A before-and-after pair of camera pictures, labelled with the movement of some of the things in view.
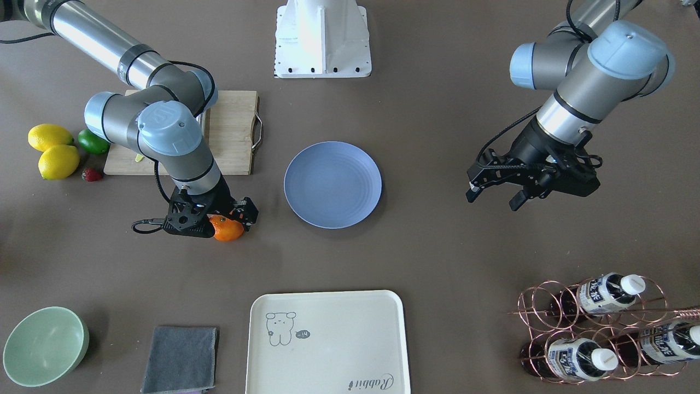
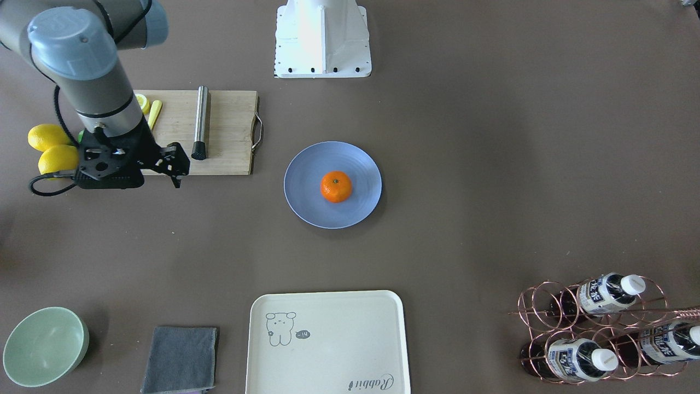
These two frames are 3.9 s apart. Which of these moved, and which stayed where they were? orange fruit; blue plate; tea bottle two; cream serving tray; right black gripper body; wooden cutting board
Moved: right black gripper body; orange fruit
Stayed: tea bottle two; cream serving tray; blue plate; wooden cutting board
